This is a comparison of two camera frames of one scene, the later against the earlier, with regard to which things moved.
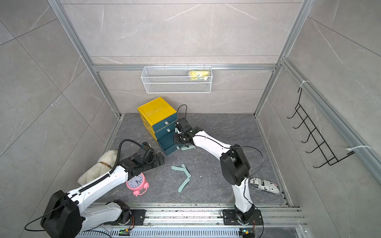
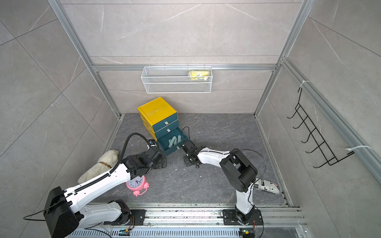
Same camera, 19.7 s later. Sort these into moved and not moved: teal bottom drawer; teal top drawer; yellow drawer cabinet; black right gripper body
Moved: black right gripper body
Not moved: teal top drawer; teal bottom drawer; yellow drawer cabinet
